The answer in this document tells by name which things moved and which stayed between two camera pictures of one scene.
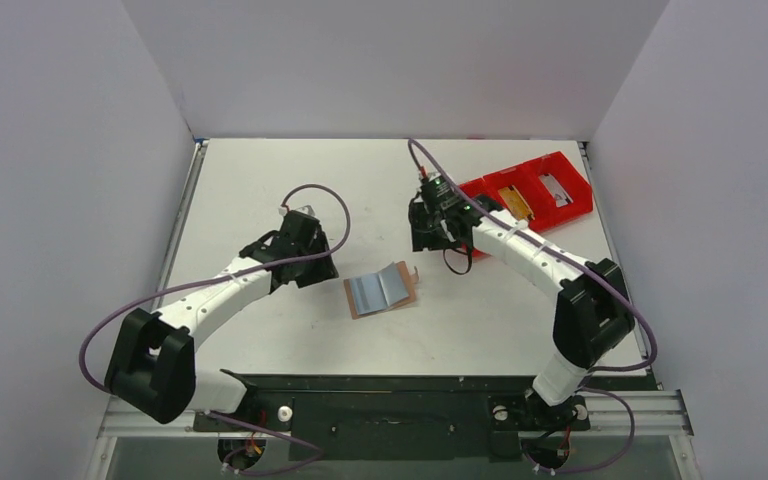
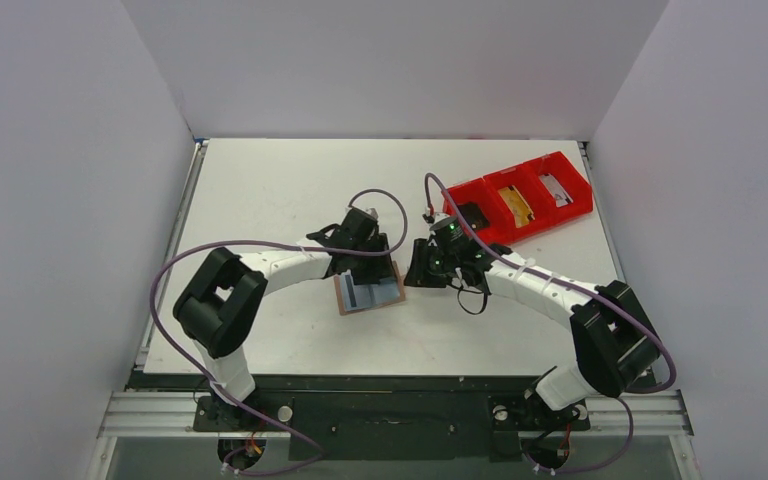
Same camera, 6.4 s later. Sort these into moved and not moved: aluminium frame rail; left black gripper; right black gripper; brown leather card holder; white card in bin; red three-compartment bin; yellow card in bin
Moved: brown leather card holder; right black gripper; left black gripper
Not moved: white card in bin; aluminium frame rail; yellow card in bin; red three-compartment bin
